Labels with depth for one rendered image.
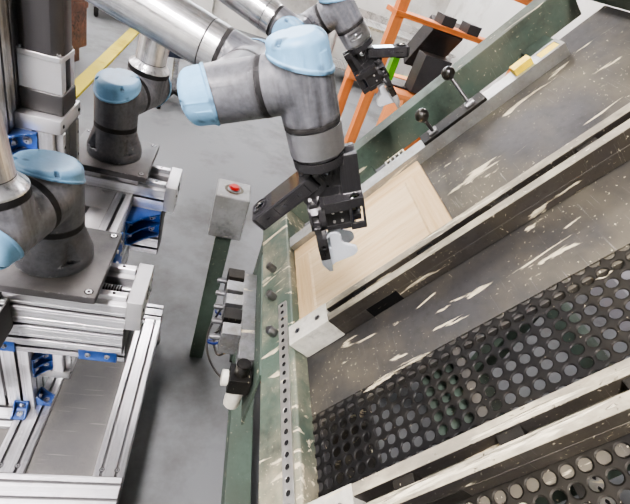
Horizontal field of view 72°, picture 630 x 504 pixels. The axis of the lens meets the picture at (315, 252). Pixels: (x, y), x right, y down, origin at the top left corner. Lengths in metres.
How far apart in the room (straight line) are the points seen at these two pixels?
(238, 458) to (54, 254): 1.07
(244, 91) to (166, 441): 1.62
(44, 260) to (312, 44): 0.69
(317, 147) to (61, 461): 1.40
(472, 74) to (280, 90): 1.09
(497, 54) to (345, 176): 1.05
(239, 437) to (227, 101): 1.44
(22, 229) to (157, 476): 1.27
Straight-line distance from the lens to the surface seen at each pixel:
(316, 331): 1.08
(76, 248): 1.01
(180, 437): 1.98
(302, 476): 0.96
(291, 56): 0.53
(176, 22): 0.70
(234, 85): 0.56
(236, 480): 1.73
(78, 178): 0.93
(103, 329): 1.11
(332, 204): 0.61
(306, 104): 0.54
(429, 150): 1.34
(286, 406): 1.05
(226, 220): 1.61
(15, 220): 0.83
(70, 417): 1.79
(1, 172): 0.80
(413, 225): 1.15
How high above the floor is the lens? 1.74
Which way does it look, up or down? 35 degrees down
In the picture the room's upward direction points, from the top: 22 degrees clockwise
